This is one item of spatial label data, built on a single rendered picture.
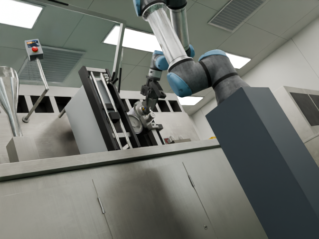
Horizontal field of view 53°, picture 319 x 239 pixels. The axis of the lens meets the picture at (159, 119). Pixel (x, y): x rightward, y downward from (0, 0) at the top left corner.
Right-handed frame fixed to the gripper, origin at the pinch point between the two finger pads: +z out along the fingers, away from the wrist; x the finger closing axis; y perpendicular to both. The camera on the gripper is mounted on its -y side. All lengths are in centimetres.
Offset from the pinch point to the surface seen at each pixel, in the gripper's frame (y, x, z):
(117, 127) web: 3.7, 18.6, 10.6
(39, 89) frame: 54, 42, 3
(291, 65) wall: 107, -450, -53
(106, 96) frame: 0.4, 33.1, -7.8
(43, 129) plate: 33, 47, 21
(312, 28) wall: 93, -449, -121
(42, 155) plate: 20, 52, 31
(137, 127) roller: -3.1, 9.6, 8.5
